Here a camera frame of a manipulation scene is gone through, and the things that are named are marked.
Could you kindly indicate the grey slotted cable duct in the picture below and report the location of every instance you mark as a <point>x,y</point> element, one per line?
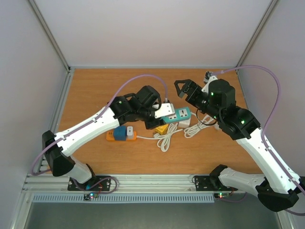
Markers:
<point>125,198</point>

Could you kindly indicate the right small circuit board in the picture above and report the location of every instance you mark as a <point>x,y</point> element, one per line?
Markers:
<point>222,195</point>

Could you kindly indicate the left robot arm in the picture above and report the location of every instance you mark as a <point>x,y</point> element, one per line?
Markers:
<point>59,148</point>

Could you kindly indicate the aluminium front rail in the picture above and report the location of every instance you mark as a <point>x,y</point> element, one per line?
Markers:
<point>128,183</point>

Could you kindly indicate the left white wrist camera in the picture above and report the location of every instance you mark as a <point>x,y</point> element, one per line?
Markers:
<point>166,109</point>

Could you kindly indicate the teal power strip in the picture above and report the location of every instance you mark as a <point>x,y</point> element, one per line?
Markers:
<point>181,114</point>

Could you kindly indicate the left small circuit board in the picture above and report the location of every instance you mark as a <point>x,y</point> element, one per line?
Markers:
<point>90,196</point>

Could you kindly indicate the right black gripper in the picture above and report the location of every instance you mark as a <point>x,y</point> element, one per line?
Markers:
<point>192,89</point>

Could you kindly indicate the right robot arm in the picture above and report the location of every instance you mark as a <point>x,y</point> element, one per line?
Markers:
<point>278,187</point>

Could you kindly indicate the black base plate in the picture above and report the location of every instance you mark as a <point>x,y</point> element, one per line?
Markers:
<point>101,183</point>
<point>206,183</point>

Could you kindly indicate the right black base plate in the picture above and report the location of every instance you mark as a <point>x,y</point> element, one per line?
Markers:
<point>206,183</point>

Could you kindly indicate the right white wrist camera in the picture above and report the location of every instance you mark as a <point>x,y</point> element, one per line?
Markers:
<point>209,77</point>

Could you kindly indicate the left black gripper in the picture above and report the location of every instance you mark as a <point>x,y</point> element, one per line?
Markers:
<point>150,125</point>

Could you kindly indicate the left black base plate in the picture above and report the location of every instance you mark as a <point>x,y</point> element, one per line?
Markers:
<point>101,183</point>

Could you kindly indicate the blue cube socket adapter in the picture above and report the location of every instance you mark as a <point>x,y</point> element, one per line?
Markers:
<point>119,133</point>

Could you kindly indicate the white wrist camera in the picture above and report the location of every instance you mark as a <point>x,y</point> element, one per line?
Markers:
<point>166,109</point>
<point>209,77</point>

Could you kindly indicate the grey white plug adapter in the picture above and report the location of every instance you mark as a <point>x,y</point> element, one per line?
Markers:
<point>129,132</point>

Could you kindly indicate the small circuit board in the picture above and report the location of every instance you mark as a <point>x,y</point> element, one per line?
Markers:
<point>90,196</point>
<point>222,195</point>

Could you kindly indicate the yellow plug adapter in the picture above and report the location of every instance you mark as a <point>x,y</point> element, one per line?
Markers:
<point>162,129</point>

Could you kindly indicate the orange power strip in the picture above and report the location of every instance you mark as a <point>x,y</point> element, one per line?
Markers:
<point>111,138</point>

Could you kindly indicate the white cube socket adapter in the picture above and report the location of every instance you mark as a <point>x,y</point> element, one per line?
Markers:
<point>184,123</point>

